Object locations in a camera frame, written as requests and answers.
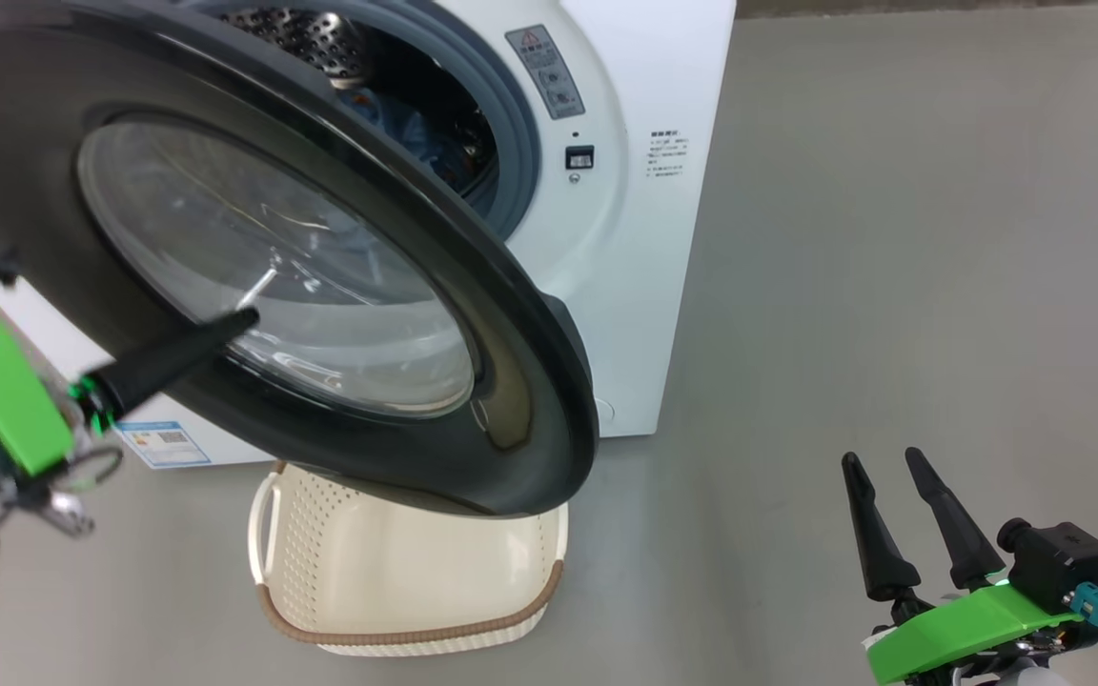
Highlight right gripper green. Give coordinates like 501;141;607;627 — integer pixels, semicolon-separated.
841;447;1084;686

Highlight blue patterned clothes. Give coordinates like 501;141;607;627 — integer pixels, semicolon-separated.
339;86;476;193

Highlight dark round washer door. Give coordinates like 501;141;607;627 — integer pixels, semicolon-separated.
0;0;600;518

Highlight cream perforated laundry basket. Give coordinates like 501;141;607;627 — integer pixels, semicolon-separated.
247;461;570;658

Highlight white front-load washing machine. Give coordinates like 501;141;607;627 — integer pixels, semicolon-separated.
0;0;737;470

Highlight grey rubber door gasket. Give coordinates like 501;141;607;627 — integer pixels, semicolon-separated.
177;0;543;241

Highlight blue energy label sticker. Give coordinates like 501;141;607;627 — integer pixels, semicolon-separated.
115;419;213;470

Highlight stainless steel washer drum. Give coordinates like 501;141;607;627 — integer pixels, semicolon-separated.
215;8;498;197

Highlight grey warning label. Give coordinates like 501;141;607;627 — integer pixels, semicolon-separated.
505;25;586;121

